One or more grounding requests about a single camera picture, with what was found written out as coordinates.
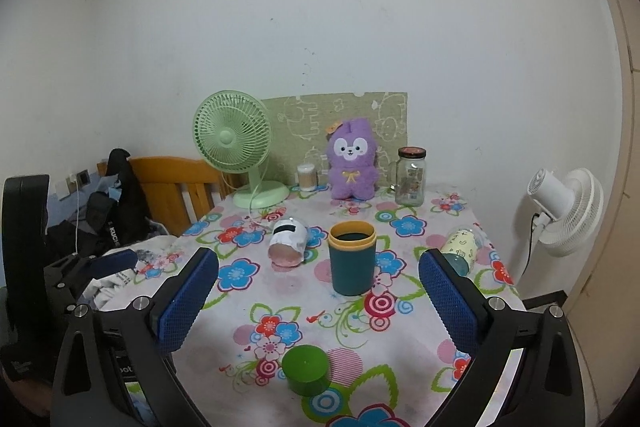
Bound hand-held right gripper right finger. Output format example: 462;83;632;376
418;249;587;427

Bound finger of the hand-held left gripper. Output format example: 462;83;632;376
42;249;139;314

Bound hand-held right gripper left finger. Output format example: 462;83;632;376
50;247;221;427

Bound teal cup with yellow rim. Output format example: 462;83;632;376
328;222;377;297

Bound white cup with pink inside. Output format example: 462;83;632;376
268;217;309;269

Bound small green cup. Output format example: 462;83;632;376
281;345;331;397

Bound black bag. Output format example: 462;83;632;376
45;149;152;259

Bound pale printed bottle teal lid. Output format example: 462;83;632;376
440;227;489;277

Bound wooden chair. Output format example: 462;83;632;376
97;157;237;238

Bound glass jar with red lid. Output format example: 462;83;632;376
395;147;427;206

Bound white standing fan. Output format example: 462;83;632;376
517;168;604;289

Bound green desk fan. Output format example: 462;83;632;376
193;90;291;210

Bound cotton swab container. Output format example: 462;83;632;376
297;163;319;192

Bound purple plush toy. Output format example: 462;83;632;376
325;118;380;200

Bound white charging cable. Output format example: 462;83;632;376
69;174;82;255

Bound green patterned wall mat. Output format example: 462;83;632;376
261;92;408;190

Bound beige door frame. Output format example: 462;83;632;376
565;0;640;308

